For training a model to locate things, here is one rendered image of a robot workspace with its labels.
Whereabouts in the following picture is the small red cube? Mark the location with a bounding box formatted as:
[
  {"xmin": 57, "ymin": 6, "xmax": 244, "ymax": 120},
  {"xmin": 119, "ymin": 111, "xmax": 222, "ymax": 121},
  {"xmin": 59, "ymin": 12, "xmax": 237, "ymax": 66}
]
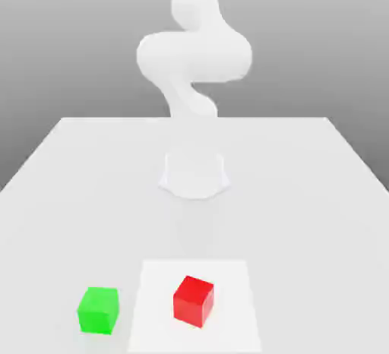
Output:
[{"xmin": 172, "ymin": 275, "xmax": 215, "ymax": 330}]

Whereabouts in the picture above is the small green cube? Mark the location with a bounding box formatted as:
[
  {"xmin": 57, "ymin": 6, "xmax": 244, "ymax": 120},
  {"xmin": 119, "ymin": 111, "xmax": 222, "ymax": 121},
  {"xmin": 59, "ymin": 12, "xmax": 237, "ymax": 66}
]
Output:
[{"xmin": 76, "ymin": 286, "xmax": 120, "ymax": 336}]

